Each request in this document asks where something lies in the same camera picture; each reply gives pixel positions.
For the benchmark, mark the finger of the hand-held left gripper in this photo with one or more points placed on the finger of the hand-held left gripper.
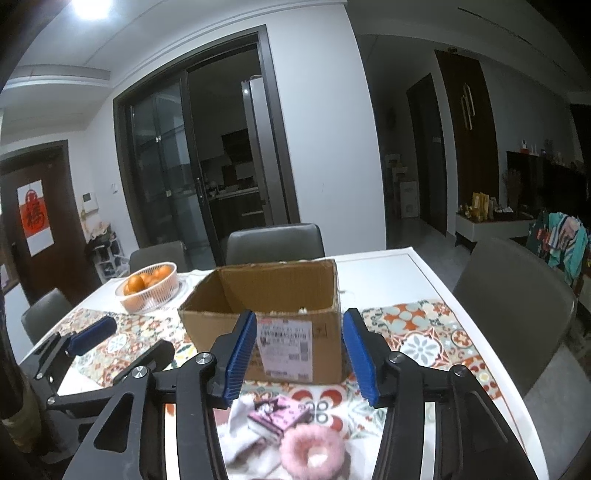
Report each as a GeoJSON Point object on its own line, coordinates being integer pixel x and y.
{"type": "Point", "coordinates": [154, 353]}
{"type": "Point", "coordinates": [92, 334]}

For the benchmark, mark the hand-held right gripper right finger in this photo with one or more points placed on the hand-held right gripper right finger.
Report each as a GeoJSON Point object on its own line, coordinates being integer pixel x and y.
{"type": "Point", "coordinates": [361, 360]}

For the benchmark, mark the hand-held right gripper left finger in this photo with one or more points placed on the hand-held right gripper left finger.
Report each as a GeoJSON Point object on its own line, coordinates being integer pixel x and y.
{"type": "Point", "coordinates": [240, 355]}

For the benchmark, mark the brown cardboard box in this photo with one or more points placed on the brown cardboard box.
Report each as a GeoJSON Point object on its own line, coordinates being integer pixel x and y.
{"type": "Point", "coordinates": [207, 332]}

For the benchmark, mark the white cloth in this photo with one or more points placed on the white cloth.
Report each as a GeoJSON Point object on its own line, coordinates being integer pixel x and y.
{"type": "Point", "coordinates": [240, 443]}

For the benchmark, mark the grey dining chair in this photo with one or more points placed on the grey dining chair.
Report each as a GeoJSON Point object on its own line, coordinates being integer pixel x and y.
{"type": "Point", "coordinates": [46, 314]}
{"type": "Point", "coordinates": [512, 304]}
{"type": "Point", "coordinates": [274, 244]}
{"type": "Point", "coordinates": [159, 258]}

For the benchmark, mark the white slotted plastic basket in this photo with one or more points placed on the white slotted plastic basket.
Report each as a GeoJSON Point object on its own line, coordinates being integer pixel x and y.
{"type": "Point", "coordinates": [147, 302]}

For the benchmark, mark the patterned table mat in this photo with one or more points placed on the patterned table mat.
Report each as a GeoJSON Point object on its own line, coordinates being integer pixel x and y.
{"type": "Point", "coordinates": [415, 332]}

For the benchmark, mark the pile of oranges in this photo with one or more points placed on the pile of oranges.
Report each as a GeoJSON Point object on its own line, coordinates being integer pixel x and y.
{"type": "Point", "coordinates": [138, 282]}

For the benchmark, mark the pink printed small box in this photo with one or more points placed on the pink printed small box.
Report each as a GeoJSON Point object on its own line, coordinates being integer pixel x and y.
{"type": "Point", "coordinates": [277, 415]}

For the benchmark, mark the cluttered shoe rack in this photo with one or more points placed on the cluttered shoe rack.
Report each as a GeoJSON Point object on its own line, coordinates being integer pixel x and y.
{"type": "Point", "coordinates": [106, 254]}

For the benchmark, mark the fluffy pink scrunchie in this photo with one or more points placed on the fluffy pink scrunchie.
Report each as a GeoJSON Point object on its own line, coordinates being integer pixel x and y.
{"type": "Point", "coordinates": [295, 450]}

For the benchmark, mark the dark wooden door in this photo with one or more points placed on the dark wooden door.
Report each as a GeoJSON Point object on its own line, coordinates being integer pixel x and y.
{"type": "Point", "coordinates": [64, 221]}

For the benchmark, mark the red and white door poster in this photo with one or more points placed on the red and white door poster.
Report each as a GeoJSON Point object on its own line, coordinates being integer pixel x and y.
{"type": "Point", "coordinates": [36, 217]}

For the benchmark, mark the low white cabinet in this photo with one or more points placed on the low white cabinet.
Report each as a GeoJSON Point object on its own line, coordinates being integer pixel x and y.
{"type": "Point", "coordinates": [489, 228]}

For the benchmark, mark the dark framed sliding glass door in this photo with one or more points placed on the dark framed sliding glass door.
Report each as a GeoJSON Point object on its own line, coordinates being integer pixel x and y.
{"type": "Point", "coordinates": [161, 161]}

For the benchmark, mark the yellow gift box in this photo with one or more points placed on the yellow gift box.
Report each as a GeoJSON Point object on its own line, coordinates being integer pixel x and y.
{"type": "Point", "coordinates": [481, 205]}

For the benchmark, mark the dark interior door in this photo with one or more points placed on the dark interior door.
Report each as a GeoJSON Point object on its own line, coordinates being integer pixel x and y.
{"type": "Point", "coordinates": [427, 157]}

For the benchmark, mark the colourful clothes pile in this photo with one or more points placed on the colourful clothes pile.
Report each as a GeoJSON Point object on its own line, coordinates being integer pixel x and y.
{"type": "Point", "coordinates": [561, 244]}

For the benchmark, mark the tall brown cabinet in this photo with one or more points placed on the tall brown cabinet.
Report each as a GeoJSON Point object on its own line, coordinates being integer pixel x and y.
{"type": "Point", "coordinates": [471, 147]}

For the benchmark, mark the dark television unit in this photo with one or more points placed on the dark television unit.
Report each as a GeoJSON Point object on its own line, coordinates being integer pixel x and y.
{"type": "Point", "coordinates": [549, 184]}

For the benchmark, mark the round ceiling light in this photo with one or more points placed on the round ceiling light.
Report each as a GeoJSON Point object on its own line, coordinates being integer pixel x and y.
{"type": "Point", "coordinates": [92, 7]}

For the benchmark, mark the white wall intercom panel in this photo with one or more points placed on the white wall intercom panel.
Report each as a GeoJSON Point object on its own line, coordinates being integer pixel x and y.
{"type": "Point", "coordinates": [89, 202]}

